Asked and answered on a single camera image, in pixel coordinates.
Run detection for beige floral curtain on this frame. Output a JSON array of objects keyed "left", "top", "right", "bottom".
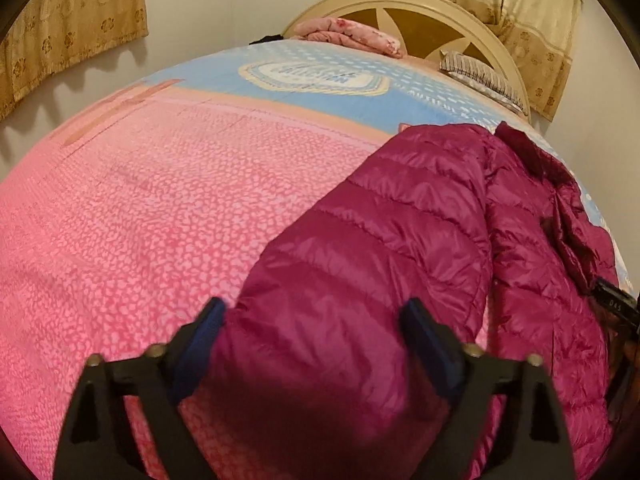
[
  {"left": 0, "top": 0, "right": 150, "bottom": 121},
  {"left": 391, "top": 0, "right": 583, "bottom": 122}
]

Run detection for magenta puffer jacket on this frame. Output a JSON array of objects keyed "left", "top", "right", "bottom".
[{"left": 197, "top": 122, "right": 626, "bottom": 480}]

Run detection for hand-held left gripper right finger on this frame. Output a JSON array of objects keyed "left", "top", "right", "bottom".
[{"left": 398, "top": 297, "right": 576, "bottom": 480}]

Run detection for pink floral folded blanket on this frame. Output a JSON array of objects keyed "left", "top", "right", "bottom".
[{"left": 292, "top": 16, "right": 407, "bottom": 58}]

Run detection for pink and blue printed bedsheet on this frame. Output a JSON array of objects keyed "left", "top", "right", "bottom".
[{"left": 0, "top": 40, "right": 640, "bottom": 480}]

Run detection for cream wooden headboard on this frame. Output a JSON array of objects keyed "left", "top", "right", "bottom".
[{"left": 282, "top": 0, "right": 531, "bottom": 116}]

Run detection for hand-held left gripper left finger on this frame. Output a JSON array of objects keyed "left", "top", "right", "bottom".
[{"left": 52, "top": 296, "right": 228, "bottom": 480}]

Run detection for striped pillow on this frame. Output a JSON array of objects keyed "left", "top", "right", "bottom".
[{"left": 439, "top": 51, "right": 526, "bottom": 111}]

